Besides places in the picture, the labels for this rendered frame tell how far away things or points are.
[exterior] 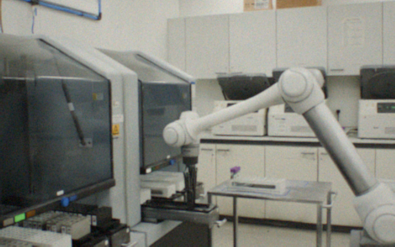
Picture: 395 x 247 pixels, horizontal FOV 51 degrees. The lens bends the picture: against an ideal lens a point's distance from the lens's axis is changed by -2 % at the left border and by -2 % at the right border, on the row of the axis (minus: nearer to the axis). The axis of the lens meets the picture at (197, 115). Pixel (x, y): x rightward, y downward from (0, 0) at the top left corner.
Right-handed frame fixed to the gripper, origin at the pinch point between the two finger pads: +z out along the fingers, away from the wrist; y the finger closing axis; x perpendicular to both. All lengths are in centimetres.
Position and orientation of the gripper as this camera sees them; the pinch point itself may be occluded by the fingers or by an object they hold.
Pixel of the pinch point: (191, 197)
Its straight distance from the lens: 206.0
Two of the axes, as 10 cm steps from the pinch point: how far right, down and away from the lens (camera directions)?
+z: 0.2, 10.0, 0.6
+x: 9.3, 0.1, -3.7
